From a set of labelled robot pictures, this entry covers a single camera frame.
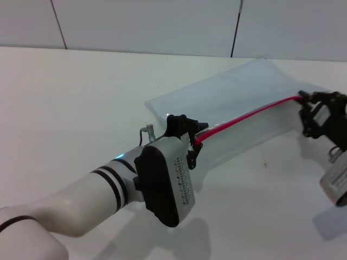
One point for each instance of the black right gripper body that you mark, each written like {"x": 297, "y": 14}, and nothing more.
{"x": 334, "y": 122}

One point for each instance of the clear document bag red zipper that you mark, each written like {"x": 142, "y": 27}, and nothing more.
{"x": 230, "y": 94}

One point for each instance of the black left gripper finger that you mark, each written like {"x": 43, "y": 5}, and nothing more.
{"x": 193, "y": 157}
{"x": 202, "y": 126}

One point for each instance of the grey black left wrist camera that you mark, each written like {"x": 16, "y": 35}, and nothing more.
{"x": 165, "y": 181}

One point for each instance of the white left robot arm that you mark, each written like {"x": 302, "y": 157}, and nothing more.
{"x": 67, "y": 203}

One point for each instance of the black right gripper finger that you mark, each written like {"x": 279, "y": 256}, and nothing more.
{"x": 310, "y": 97}
{"x": 309, "y": 122}

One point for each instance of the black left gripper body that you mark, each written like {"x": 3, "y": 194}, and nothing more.
{"x": 179, "y": 126}

